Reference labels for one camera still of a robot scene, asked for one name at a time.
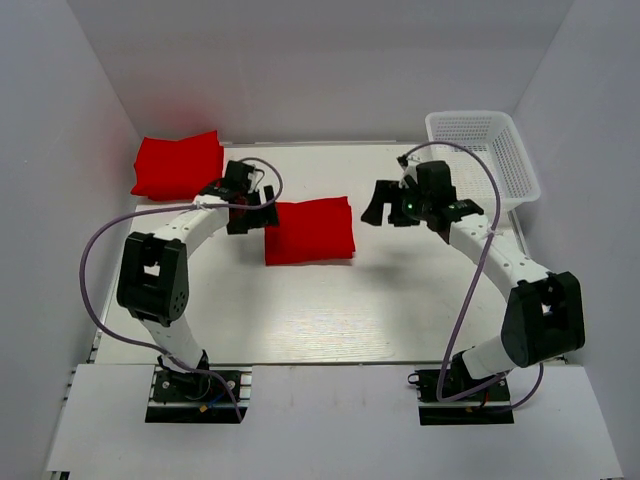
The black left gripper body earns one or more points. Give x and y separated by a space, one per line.
252 197

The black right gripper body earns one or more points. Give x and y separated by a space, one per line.
409 208

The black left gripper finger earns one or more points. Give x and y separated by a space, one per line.
266 216
242 221

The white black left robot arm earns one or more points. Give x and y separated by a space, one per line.
154 281

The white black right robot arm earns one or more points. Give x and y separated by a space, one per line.
544 310

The folded red t-shirt stack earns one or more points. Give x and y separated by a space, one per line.
175 170

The white perforated plastic basket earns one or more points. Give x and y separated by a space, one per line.
485 154

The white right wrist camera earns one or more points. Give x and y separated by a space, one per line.
408 165

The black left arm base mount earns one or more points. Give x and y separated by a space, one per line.
195 399

